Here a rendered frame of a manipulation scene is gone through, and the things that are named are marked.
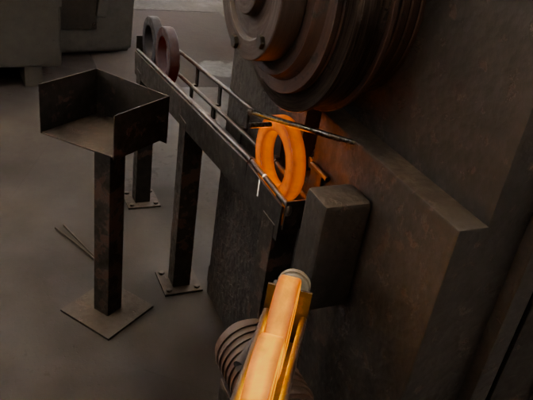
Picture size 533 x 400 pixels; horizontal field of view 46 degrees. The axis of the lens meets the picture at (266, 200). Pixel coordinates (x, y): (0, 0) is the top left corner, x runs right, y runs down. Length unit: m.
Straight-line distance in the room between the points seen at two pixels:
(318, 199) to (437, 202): 0.21
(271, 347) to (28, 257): 1.59
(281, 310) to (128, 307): 1.20
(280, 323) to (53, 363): 1.11
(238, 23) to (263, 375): 0.71
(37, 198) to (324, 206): 1.69
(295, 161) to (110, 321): 0.96
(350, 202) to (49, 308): 1.20
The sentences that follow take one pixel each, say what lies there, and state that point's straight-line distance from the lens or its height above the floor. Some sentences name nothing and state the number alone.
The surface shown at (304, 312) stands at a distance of 1.03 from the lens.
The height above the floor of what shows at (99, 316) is 0.01.
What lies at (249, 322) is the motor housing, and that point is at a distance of 1.23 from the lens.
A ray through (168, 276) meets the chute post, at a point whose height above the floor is 0.01.
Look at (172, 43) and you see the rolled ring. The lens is 2.07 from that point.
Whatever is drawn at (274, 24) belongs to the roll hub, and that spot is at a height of 1.07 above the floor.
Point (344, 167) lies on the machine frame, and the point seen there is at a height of 0.81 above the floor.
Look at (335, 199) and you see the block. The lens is 1.12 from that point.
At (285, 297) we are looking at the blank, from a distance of 0.90.
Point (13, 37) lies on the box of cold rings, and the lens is 3.59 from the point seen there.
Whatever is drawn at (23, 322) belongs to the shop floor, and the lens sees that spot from 2.03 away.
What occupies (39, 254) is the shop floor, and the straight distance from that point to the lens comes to 2.30.
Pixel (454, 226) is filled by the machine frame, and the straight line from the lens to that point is 0.99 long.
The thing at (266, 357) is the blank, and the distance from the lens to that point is 0.78.
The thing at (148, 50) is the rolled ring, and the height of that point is 0.62.
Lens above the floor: 1.33
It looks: 30 degrees down
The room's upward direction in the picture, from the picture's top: 9 degrees clockwise
